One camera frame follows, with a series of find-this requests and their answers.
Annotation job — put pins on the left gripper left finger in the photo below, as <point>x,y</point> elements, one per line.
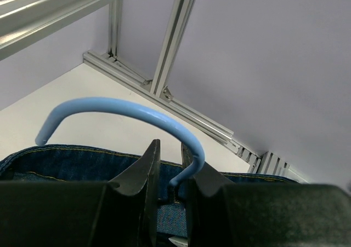
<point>117,212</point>

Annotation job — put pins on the aluminium hanging rail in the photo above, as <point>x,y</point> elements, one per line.
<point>25,22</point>

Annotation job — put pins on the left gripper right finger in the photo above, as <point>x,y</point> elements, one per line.
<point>220,212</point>

